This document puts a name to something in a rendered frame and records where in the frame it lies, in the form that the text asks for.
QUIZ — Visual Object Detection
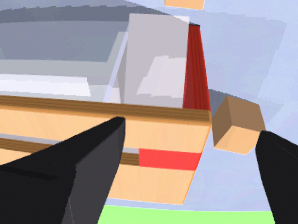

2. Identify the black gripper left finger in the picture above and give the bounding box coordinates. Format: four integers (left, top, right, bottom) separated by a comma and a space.
0, 116, 126, 224

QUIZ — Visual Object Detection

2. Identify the brown block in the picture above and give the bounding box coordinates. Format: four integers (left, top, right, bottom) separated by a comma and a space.
164, 0, 205, 11

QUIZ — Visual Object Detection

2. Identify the tan cardboard-coloured cube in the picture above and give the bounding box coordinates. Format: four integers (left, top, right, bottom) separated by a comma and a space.
212, 96, 266, 155

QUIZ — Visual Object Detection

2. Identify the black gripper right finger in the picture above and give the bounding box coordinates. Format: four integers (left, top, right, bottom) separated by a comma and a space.
255, 131, 298, 224

